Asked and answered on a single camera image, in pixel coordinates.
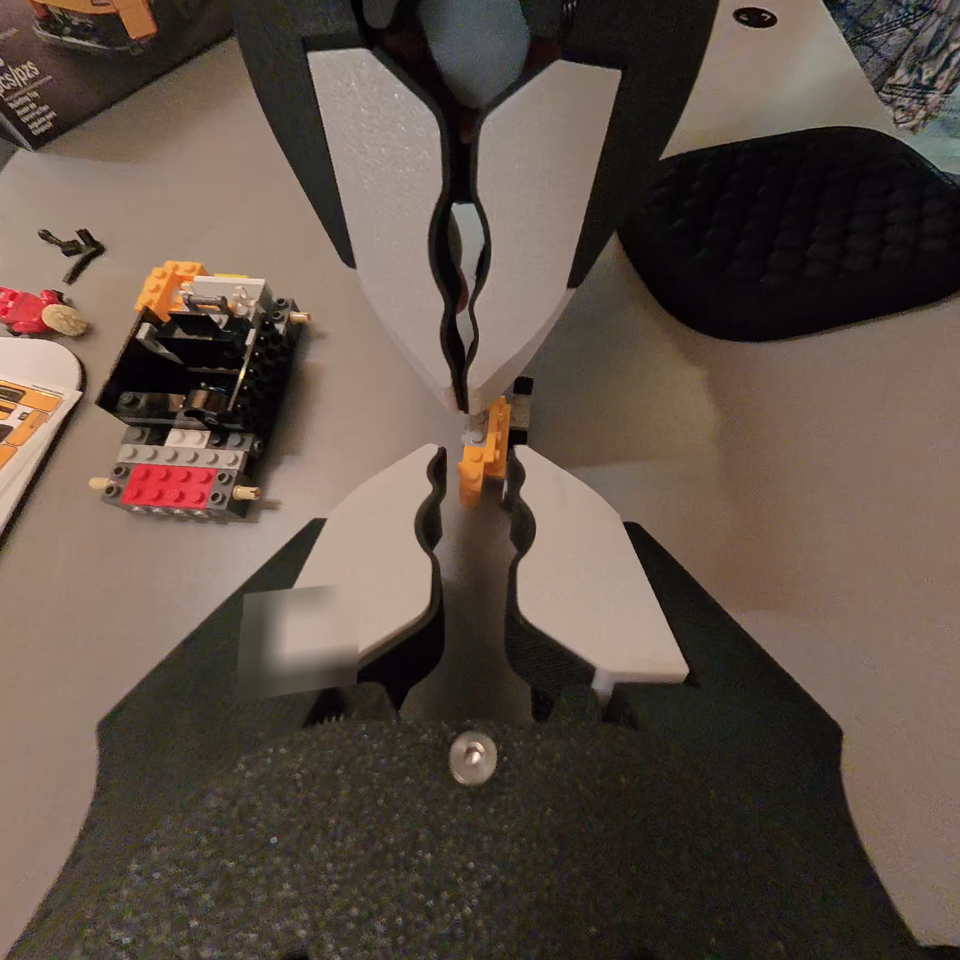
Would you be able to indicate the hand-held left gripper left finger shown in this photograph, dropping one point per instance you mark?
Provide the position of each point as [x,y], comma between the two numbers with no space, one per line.
[375,540]

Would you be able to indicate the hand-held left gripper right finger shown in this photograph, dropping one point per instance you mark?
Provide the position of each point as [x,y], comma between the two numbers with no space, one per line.
[592,592]

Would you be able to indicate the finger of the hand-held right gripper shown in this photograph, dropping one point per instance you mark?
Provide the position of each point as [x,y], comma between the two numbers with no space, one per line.
[375,187]
[547,210]

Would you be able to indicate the orange grey brick assembly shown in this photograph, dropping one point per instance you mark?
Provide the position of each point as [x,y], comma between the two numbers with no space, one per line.
[476,469]

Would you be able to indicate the black desk grommet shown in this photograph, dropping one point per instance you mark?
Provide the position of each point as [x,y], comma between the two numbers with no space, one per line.
[755,16]

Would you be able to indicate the grey desk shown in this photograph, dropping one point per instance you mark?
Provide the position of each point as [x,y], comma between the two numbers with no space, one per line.
[712,487]

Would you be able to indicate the black seat cushion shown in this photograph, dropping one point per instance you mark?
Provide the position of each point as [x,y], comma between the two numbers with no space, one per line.
[810,240]

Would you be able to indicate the black brick car chassis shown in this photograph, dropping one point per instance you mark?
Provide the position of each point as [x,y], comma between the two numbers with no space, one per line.
[187,390]

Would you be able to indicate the plaid shirt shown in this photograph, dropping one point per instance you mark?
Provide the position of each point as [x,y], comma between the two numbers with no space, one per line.
[907,60]

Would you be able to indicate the black hinge brick piece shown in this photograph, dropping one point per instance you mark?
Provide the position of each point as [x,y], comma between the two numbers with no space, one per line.
[75,251]

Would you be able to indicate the yellow car toy box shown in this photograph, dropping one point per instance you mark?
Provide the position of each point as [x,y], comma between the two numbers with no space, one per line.
[90,67]

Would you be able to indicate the orange black sticker sheet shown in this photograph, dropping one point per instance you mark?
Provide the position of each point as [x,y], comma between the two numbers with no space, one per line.
[30,420]

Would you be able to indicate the white book stand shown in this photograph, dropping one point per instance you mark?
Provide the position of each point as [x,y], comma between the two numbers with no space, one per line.
[52,360]

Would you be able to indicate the red toy minifigure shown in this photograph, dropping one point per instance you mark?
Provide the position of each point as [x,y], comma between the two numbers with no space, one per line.
[22,311]

